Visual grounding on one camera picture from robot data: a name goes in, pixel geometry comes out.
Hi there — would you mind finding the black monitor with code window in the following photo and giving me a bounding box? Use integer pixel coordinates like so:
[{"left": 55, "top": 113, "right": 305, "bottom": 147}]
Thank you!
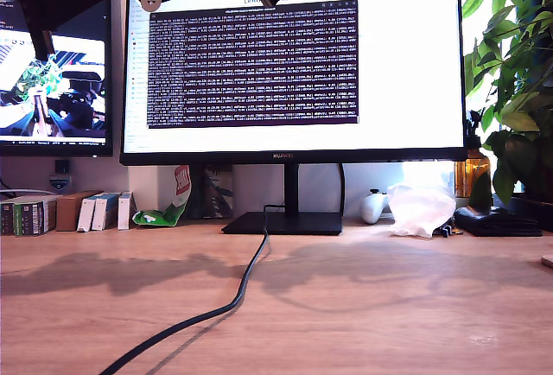
[{"left": 0, "top": 0, "right": 114, "bottom": 158}]

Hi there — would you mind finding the blue white badge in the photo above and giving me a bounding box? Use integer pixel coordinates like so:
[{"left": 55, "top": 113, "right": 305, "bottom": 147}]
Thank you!
[{"left": 48, "top": 175, "right": 73, "bottom": 195}]

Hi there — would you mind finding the large black Huawei monitor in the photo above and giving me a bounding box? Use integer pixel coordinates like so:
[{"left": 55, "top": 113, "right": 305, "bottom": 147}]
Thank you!
[{"left": 119, "top": 0, "right": 470, "bottom": 236}]

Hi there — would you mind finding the dark patterned box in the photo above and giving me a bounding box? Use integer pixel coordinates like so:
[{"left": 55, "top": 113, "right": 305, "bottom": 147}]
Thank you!
[{"left": 189, "top": 165, "right": 235, "bottom": 219}]

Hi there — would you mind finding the brown cardboard box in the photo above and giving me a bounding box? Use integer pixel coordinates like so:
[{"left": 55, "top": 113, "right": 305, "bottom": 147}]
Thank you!
[{"left": 55, "top": 190, "right": 105, "bottom": 232}]

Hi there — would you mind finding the small white blue box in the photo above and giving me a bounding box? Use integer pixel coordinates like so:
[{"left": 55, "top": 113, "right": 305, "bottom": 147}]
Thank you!
[
  {"left": 117, "top": 192, "right": 136, "bottom": 232},
  {"left": 92, "top": 193, "right": 121, "bottom": 232},
  {"left": 77, "top": 194, "right": 105, "bottom": 233}
]

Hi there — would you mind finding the green black printed box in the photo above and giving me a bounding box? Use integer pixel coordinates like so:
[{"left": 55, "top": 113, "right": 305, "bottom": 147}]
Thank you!
[{"left": 14, "top": 200, "right": 59, "bottom": 238}]

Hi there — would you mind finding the dark printed box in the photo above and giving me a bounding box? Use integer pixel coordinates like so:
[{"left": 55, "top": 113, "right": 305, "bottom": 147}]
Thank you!
[{"left": 0, "top": 201, "right": 17, "bottom": 237}]

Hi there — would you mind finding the green white snack bag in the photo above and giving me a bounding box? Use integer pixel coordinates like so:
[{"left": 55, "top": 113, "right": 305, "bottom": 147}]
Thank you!
[{"left": 131, "top": 165, "right": 194, "bottom": 228}]

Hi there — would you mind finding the white game controller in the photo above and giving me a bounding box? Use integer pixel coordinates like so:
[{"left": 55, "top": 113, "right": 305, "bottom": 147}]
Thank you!
[{"left": 360, "top": 188, "right": 391, "bottom": 226}]

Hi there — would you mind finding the clear crumpled plastic bag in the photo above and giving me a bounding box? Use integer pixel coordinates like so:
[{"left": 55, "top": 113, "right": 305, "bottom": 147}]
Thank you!
[{"left": 385, "top": 183, "right": 457, "bottom": 239}]

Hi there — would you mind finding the green leafy houseplant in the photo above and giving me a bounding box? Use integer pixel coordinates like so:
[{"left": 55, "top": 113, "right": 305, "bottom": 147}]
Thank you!
[{"left": 461, "top": 0, "right": 553, "bottom": 208}]

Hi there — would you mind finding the amber glass pump bottle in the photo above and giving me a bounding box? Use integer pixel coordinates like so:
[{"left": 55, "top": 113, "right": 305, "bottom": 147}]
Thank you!
[{"left": 455, "top": 111, "right": 493, "bottom": 199}]

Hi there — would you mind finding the black leather pouch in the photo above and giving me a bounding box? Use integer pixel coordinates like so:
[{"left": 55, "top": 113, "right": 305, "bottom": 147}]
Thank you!
[{"left": 454, "top": 205, "right": 544, "bottom": 238}]

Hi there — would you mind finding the dark plant pot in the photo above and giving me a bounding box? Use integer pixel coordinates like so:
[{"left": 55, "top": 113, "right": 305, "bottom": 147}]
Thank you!
[{"left": 507, "top": 194, "right": 553, "bottom": 232}]

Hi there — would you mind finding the white cable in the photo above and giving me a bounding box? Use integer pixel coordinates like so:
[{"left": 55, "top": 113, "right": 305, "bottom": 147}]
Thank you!
[{"left": 0, "top": 188, "right": 54, "bottom": 200}]

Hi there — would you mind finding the thin black hanging cable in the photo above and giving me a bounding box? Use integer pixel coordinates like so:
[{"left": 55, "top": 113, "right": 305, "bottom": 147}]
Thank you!
[{"left": 338, "top": 163, "right": 347, "bottom": 219}]

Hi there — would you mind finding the thick black cable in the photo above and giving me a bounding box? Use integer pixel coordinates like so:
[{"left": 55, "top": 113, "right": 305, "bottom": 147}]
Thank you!
[{"left": 99, "top": 205, "right": 286, "bottom": 375}]

